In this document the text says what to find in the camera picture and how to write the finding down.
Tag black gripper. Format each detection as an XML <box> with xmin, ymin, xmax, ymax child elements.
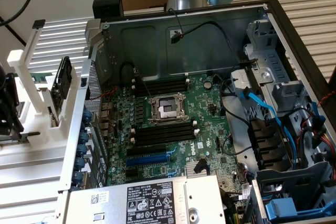
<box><xmin>0</xmin><ymin>62</ymin><xmax>25</xmax><ymax>141</ymax></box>

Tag white parts rack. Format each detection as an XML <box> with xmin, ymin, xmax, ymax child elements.
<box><xmin>0</xmin><ymin>19</ymin><xmax>87</xmax><ymax>154</ymax></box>

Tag silver power supply unit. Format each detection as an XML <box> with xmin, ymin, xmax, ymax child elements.
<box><xmin>61</xmin><ymin>175</ymin><xmax>227</xmax><ymax>224</ymax></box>

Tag black box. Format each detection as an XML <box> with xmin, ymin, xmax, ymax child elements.
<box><xmin>93</xmin><ymin>0</ymin><xmax>124</xmax><ymax>20</ymax></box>

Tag thin metal locking lever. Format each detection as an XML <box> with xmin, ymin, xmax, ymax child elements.
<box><xmin>133</xmin><ymin>68</ymin><xmax>153</xmax><ymax>99</ymax></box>

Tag short black expansion slot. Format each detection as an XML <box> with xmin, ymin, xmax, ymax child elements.
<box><xmin>125</xmin><ymin>168</ymin><xmax>139</xmax><ymax>179</ymax></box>

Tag open grey PC case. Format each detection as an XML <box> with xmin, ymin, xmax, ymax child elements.
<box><xmin>59</xmin><ymin>0</ymin><xmax>336</xmax><ymax>224</ymax></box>

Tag long black expansion slot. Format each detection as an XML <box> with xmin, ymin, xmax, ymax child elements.
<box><xmin>127</xmin><ymin>144</ymin><xmax>168</xmax><ymax>157</ymax></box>

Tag blue expansion slot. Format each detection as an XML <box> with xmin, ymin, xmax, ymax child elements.
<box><xmin>125</xmin><ymin>153</ymin><xmax>170</xmax><ymax>167</ymax></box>

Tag silver CPU socket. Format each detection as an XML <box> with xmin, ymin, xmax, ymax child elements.
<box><xmin>146</xmin><ymin>91</ymin><xmax>190</xmax><ymax>128</ymax></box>

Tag light blue slot clip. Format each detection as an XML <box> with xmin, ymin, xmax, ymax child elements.
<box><xmin>165</xmin><ymin>144</ymin><xmax>183</xmax><ymax>162</ymax></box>
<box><xmin>167</xmin><ymin>167</ymin><xmax>182</xmax><ymax>179</ymax></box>

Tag silver finned heatsink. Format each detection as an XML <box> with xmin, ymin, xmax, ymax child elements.
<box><xmin>185</xmin><ymin>159</ymin><xmax>208</xmax><ymax>182</ymax></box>

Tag green motherboard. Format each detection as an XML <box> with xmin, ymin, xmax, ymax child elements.
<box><xmin>99</xmin><ymin>73</ymin><xmax>254</xmax><ymax>201</ymax></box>

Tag grey metal disk bay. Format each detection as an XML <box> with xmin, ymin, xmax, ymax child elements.
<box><xmin>244</xmin><ymin>19</ymin><xmax>307</xmax><ymax>114</ymax></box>

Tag black plastic shroud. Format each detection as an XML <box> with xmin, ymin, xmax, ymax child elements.
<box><xmin>248</xmin><ymin>118</ymin><xmax>286</xmax><ymax>169</ymax></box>

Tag grey drive cage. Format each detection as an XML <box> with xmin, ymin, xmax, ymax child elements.
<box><xmin>256</xmin><ymin>161</ymin><xmax>336</xmax><ymax>224</ymax></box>

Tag blue plastic drive latch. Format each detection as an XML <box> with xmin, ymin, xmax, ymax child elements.
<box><xmin>265</xmin><ymin>198</ymin><xmax>336</xmax><ymax>221</ymax></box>

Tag graphics card with bracket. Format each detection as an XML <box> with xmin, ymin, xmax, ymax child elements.
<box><xmin>38</xmin><ymin>87</ymin><xmax>61</xmax><ymax>128</ymax></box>

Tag black camera cable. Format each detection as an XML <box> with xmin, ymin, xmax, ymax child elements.
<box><xmin>0</xmin><ymin>0</ymin><xmax>38</xmax><ymax>27</ymax></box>

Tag red black twisted wire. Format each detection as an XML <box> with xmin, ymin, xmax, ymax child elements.
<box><xmin>316</xmin><ymin>94</ymin><xmax>336</xmax><ymax>106</ymax></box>
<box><xmin>86</xmin><ymin>87</ymin><xmax>119</xmax><ymax>102</ymax></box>

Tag black wire loop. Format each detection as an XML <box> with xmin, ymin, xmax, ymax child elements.
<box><xmin>119</xmin><ymin>61</ymin><xmax>137</xmax><ymax>88</ymax></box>

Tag black wire with plug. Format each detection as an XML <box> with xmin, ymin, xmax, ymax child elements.
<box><xmin>167</xmin><ymin>8</ymin><xmax>242</xmax><ymax>65</ymax></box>

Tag black angled wire plug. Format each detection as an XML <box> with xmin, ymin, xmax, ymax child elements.
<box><xmin>195</xmin><ymin>157</ymin><xmax>210</xmax><ymax>175</ymax></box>

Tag blue disk wire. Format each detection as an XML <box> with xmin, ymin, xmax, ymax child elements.
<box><xmin>240</xmin><ymin>87</ymin><xmax>299</xmax><ymax>168</ymax></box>

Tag red yellow power wires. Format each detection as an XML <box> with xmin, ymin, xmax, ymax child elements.
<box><xmin>319</xmin><ymin>132</ymin><xmax>336</xmax><ymax>156</ymax></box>

